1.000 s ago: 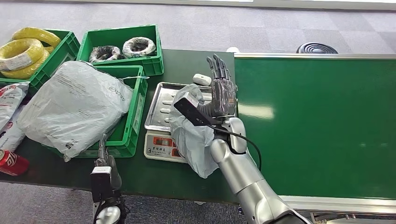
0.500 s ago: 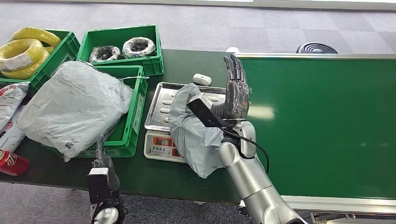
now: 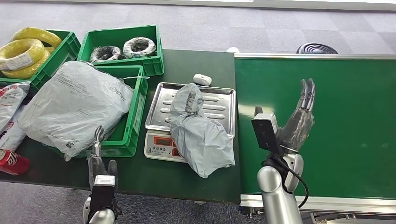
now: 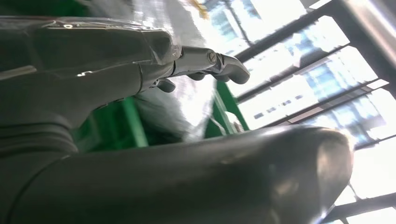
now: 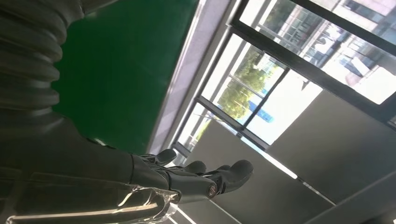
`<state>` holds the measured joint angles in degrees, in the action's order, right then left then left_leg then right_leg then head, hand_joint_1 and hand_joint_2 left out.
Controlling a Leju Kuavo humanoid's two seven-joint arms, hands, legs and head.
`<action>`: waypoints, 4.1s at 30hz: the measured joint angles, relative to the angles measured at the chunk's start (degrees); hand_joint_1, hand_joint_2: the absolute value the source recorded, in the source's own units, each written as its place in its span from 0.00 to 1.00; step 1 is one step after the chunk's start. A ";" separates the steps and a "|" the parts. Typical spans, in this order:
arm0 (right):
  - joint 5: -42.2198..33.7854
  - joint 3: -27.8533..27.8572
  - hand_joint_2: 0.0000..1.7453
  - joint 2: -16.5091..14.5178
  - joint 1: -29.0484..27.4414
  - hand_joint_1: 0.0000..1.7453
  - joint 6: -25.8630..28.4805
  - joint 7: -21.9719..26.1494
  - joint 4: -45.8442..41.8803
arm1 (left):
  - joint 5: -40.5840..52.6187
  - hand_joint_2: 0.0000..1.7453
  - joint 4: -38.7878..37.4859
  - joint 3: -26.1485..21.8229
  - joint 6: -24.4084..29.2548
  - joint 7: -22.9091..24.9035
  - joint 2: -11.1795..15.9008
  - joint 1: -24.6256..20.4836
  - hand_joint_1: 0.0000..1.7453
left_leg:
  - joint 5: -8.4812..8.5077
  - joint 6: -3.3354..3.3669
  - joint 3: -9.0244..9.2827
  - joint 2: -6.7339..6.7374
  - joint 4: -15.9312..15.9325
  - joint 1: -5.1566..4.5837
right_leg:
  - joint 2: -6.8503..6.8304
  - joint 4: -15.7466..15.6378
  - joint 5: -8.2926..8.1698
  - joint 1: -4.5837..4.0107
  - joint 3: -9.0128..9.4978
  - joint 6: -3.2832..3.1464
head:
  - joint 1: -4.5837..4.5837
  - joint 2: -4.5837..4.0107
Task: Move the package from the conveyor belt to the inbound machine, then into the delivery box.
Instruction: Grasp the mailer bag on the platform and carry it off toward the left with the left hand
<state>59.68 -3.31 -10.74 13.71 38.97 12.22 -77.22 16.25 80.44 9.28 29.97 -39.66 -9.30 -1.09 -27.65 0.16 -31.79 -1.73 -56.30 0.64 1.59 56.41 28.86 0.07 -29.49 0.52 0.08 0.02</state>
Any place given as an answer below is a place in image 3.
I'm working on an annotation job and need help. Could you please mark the black ribbed round object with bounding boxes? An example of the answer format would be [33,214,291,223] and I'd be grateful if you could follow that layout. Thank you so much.
[296,42,339,55]

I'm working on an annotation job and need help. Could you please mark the steel scale tray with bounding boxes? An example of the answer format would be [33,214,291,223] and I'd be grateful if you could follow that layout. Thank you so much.
[144,82,236,139]

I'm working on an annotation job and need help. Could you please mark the small grey plastic mailer package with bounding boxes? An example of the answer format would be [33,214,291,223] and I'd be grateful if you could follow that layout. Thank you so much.
[168,83,236,179]

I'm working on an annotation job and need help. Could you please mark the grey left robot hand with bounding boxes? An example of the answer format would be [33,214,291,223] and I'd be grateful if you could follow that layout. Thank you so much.
[87,125,119,188]

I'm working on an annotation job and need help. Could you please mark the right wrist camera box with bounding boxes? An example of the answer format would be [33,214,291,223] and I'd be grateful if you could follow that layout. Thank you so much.
[251,113,281,155]

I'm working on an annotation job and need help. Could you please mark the small white rounded case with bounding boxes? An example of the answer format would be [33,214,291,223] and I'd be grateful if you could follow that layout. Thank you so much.
[193,73,212,86]

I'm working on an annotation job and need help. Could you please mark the pale wrapped wire coil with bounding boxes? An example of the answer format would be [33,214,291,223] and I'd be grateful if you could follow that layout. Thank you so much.
[122,37,157,59]

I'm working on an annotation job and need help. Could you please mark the large grey plastic mailer package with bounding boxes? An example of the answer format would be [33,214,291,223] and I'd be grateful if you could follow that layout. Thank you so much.
[18,60,134,162]

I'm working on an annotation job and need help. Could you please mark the white electronic scale body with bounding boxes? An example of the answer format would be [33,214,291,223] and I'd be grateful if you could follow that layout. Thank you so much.
[143,130,189,163]

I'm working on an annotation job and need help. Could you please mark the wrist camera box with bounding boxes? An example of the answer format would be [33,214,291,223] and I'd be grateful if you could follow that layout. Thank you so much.
[90,175,117,214]
[251,113,281,155]

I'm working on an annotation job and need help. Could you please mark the yellow wire coil with label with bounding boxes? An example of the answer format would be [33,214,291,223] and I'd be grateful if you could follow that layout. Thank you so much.
[0,38,46,72]

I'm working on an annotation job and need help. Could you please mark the aluminium conveyor frame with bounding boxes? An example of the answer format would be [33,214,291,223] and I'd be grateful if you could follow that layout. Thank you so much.
[234,52,396,224]

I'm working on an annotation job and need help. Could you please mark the green crate holding large package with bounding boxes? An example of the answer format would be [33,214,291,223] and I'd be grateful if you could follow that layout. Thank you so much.
[46,65,149,158]

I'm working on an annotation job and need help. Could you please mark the green conveyor belt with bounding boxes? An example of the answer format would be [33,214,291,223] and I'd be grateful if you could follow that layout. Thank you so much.
[234,57,396,199]

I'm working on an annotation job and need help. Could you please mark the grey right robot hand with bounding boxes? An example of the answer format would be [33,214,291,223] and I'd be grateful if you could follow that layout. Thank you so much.
[254,78,316,154]

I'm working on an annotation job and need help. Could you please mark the green crate with black coils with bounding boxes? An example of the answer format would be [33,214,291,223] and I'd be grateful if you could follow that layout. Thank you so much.
[77,24,165,77]

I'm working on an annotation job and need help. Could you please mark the green crate with yellow coils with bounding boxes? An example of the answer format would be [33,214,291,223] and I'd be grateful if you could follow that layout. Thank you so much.
[0,29,82,89]

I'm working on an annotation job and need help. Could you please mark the dark wrapped wire coil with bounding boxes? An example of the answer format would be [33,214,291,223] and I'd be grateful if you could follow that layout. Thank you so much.
[89,45,123,63]

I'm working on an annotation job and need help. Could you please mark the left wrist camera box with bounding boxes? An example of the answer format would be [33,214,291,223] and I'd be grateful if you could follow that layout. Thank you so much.
[90,175,117,214]

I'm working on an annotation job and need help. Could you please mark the white printed plastic bag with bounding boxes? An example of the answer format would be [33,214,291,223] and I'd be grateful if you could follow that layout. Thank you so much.
[0,106,27,152]
[0,81,32,133]

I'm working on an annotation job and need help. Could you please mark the red drink can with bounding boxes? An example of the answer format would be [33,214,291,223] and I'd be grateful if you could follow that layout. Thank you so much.
[0,149,31,176]

